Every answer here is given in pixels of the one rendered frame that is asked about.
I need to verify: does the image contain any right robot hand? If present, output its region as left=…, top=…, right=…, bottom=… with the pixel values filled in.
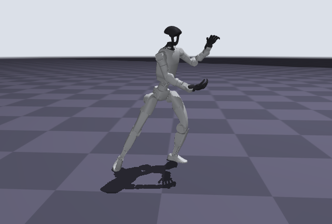
left=188, top=79, right=208, bottom=92

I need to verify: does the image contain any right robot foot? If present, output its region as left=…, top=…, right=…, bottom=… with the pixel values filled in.
left=113, top=156, right=123, bottom=172

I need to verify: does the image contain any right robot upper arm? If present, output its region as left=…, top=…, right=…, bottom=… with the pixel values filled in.
left=155, top=51, right=174, bottom=81

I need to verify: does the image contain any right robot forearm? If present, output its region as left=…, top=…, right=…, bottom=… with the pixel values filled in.
left=166, top=75, right=193, bottom=93

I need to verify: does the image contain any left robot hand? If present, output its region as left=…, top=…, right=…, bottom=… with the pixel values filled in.
left=204, top=35, right=220, bottom=49

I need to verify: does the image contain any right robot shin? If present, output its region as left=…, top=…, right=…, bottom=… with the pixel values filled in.
left=119, top=127, right=137, bottom=160

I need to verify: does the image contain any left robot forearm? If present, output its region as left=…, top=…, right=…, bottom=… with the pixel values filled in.
left=195, top=47, right=211, bottom=61

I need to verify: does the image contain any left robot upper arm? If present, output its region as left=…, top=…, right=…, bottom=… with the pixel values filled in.
left=177, top=48, right=198, bottom=66

